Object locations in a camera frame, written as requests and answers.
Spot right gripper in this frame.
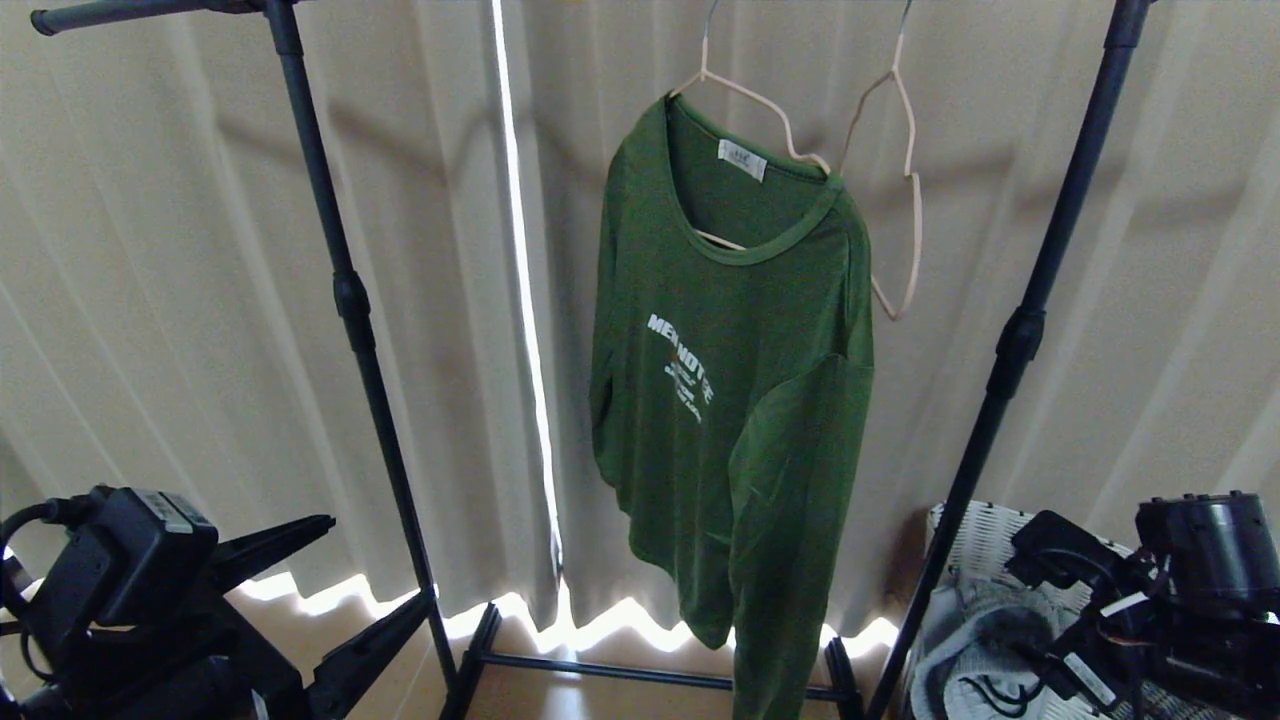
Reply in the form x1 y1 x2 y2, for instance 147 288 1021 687
1038 598 1183 717

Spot pink clothes hanger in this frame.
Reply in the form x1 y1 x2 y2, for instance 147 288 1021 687
667 0 834 253
837 0 924 323

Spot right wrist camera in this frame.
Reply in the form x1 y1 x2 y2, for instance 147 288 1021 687
1003 508 1131 606

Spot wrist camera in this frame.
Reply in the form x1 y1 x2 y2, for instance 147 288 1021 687
0 485 221 661
1003 508 1131 606

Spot black clothes rack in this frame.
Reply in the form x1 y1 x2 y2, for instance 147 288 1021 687
30 0 1157 720

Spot black cable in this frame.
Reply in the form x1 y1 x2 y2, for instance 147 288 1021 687
0 497 96 641

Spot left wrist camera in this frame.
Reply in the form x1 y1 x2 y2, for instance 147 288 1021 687
0 485 221 661

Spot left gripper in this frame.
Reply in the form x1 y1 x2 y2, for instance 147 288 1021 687
55 513 439 720

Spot pale grey shorts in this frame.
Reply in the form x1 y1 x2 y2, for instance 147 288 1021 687
903 572 1086 720

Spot beige curtain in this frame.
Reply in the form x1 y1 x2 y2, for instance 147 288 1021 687
0 0 1280 651

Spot green long-sleeved shirt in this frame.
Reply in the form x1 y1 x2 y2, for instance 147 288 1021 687
588 92 877 720

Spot white laundry basket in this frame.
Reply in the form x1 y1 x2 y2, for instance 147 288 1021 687
898 500 1246 720

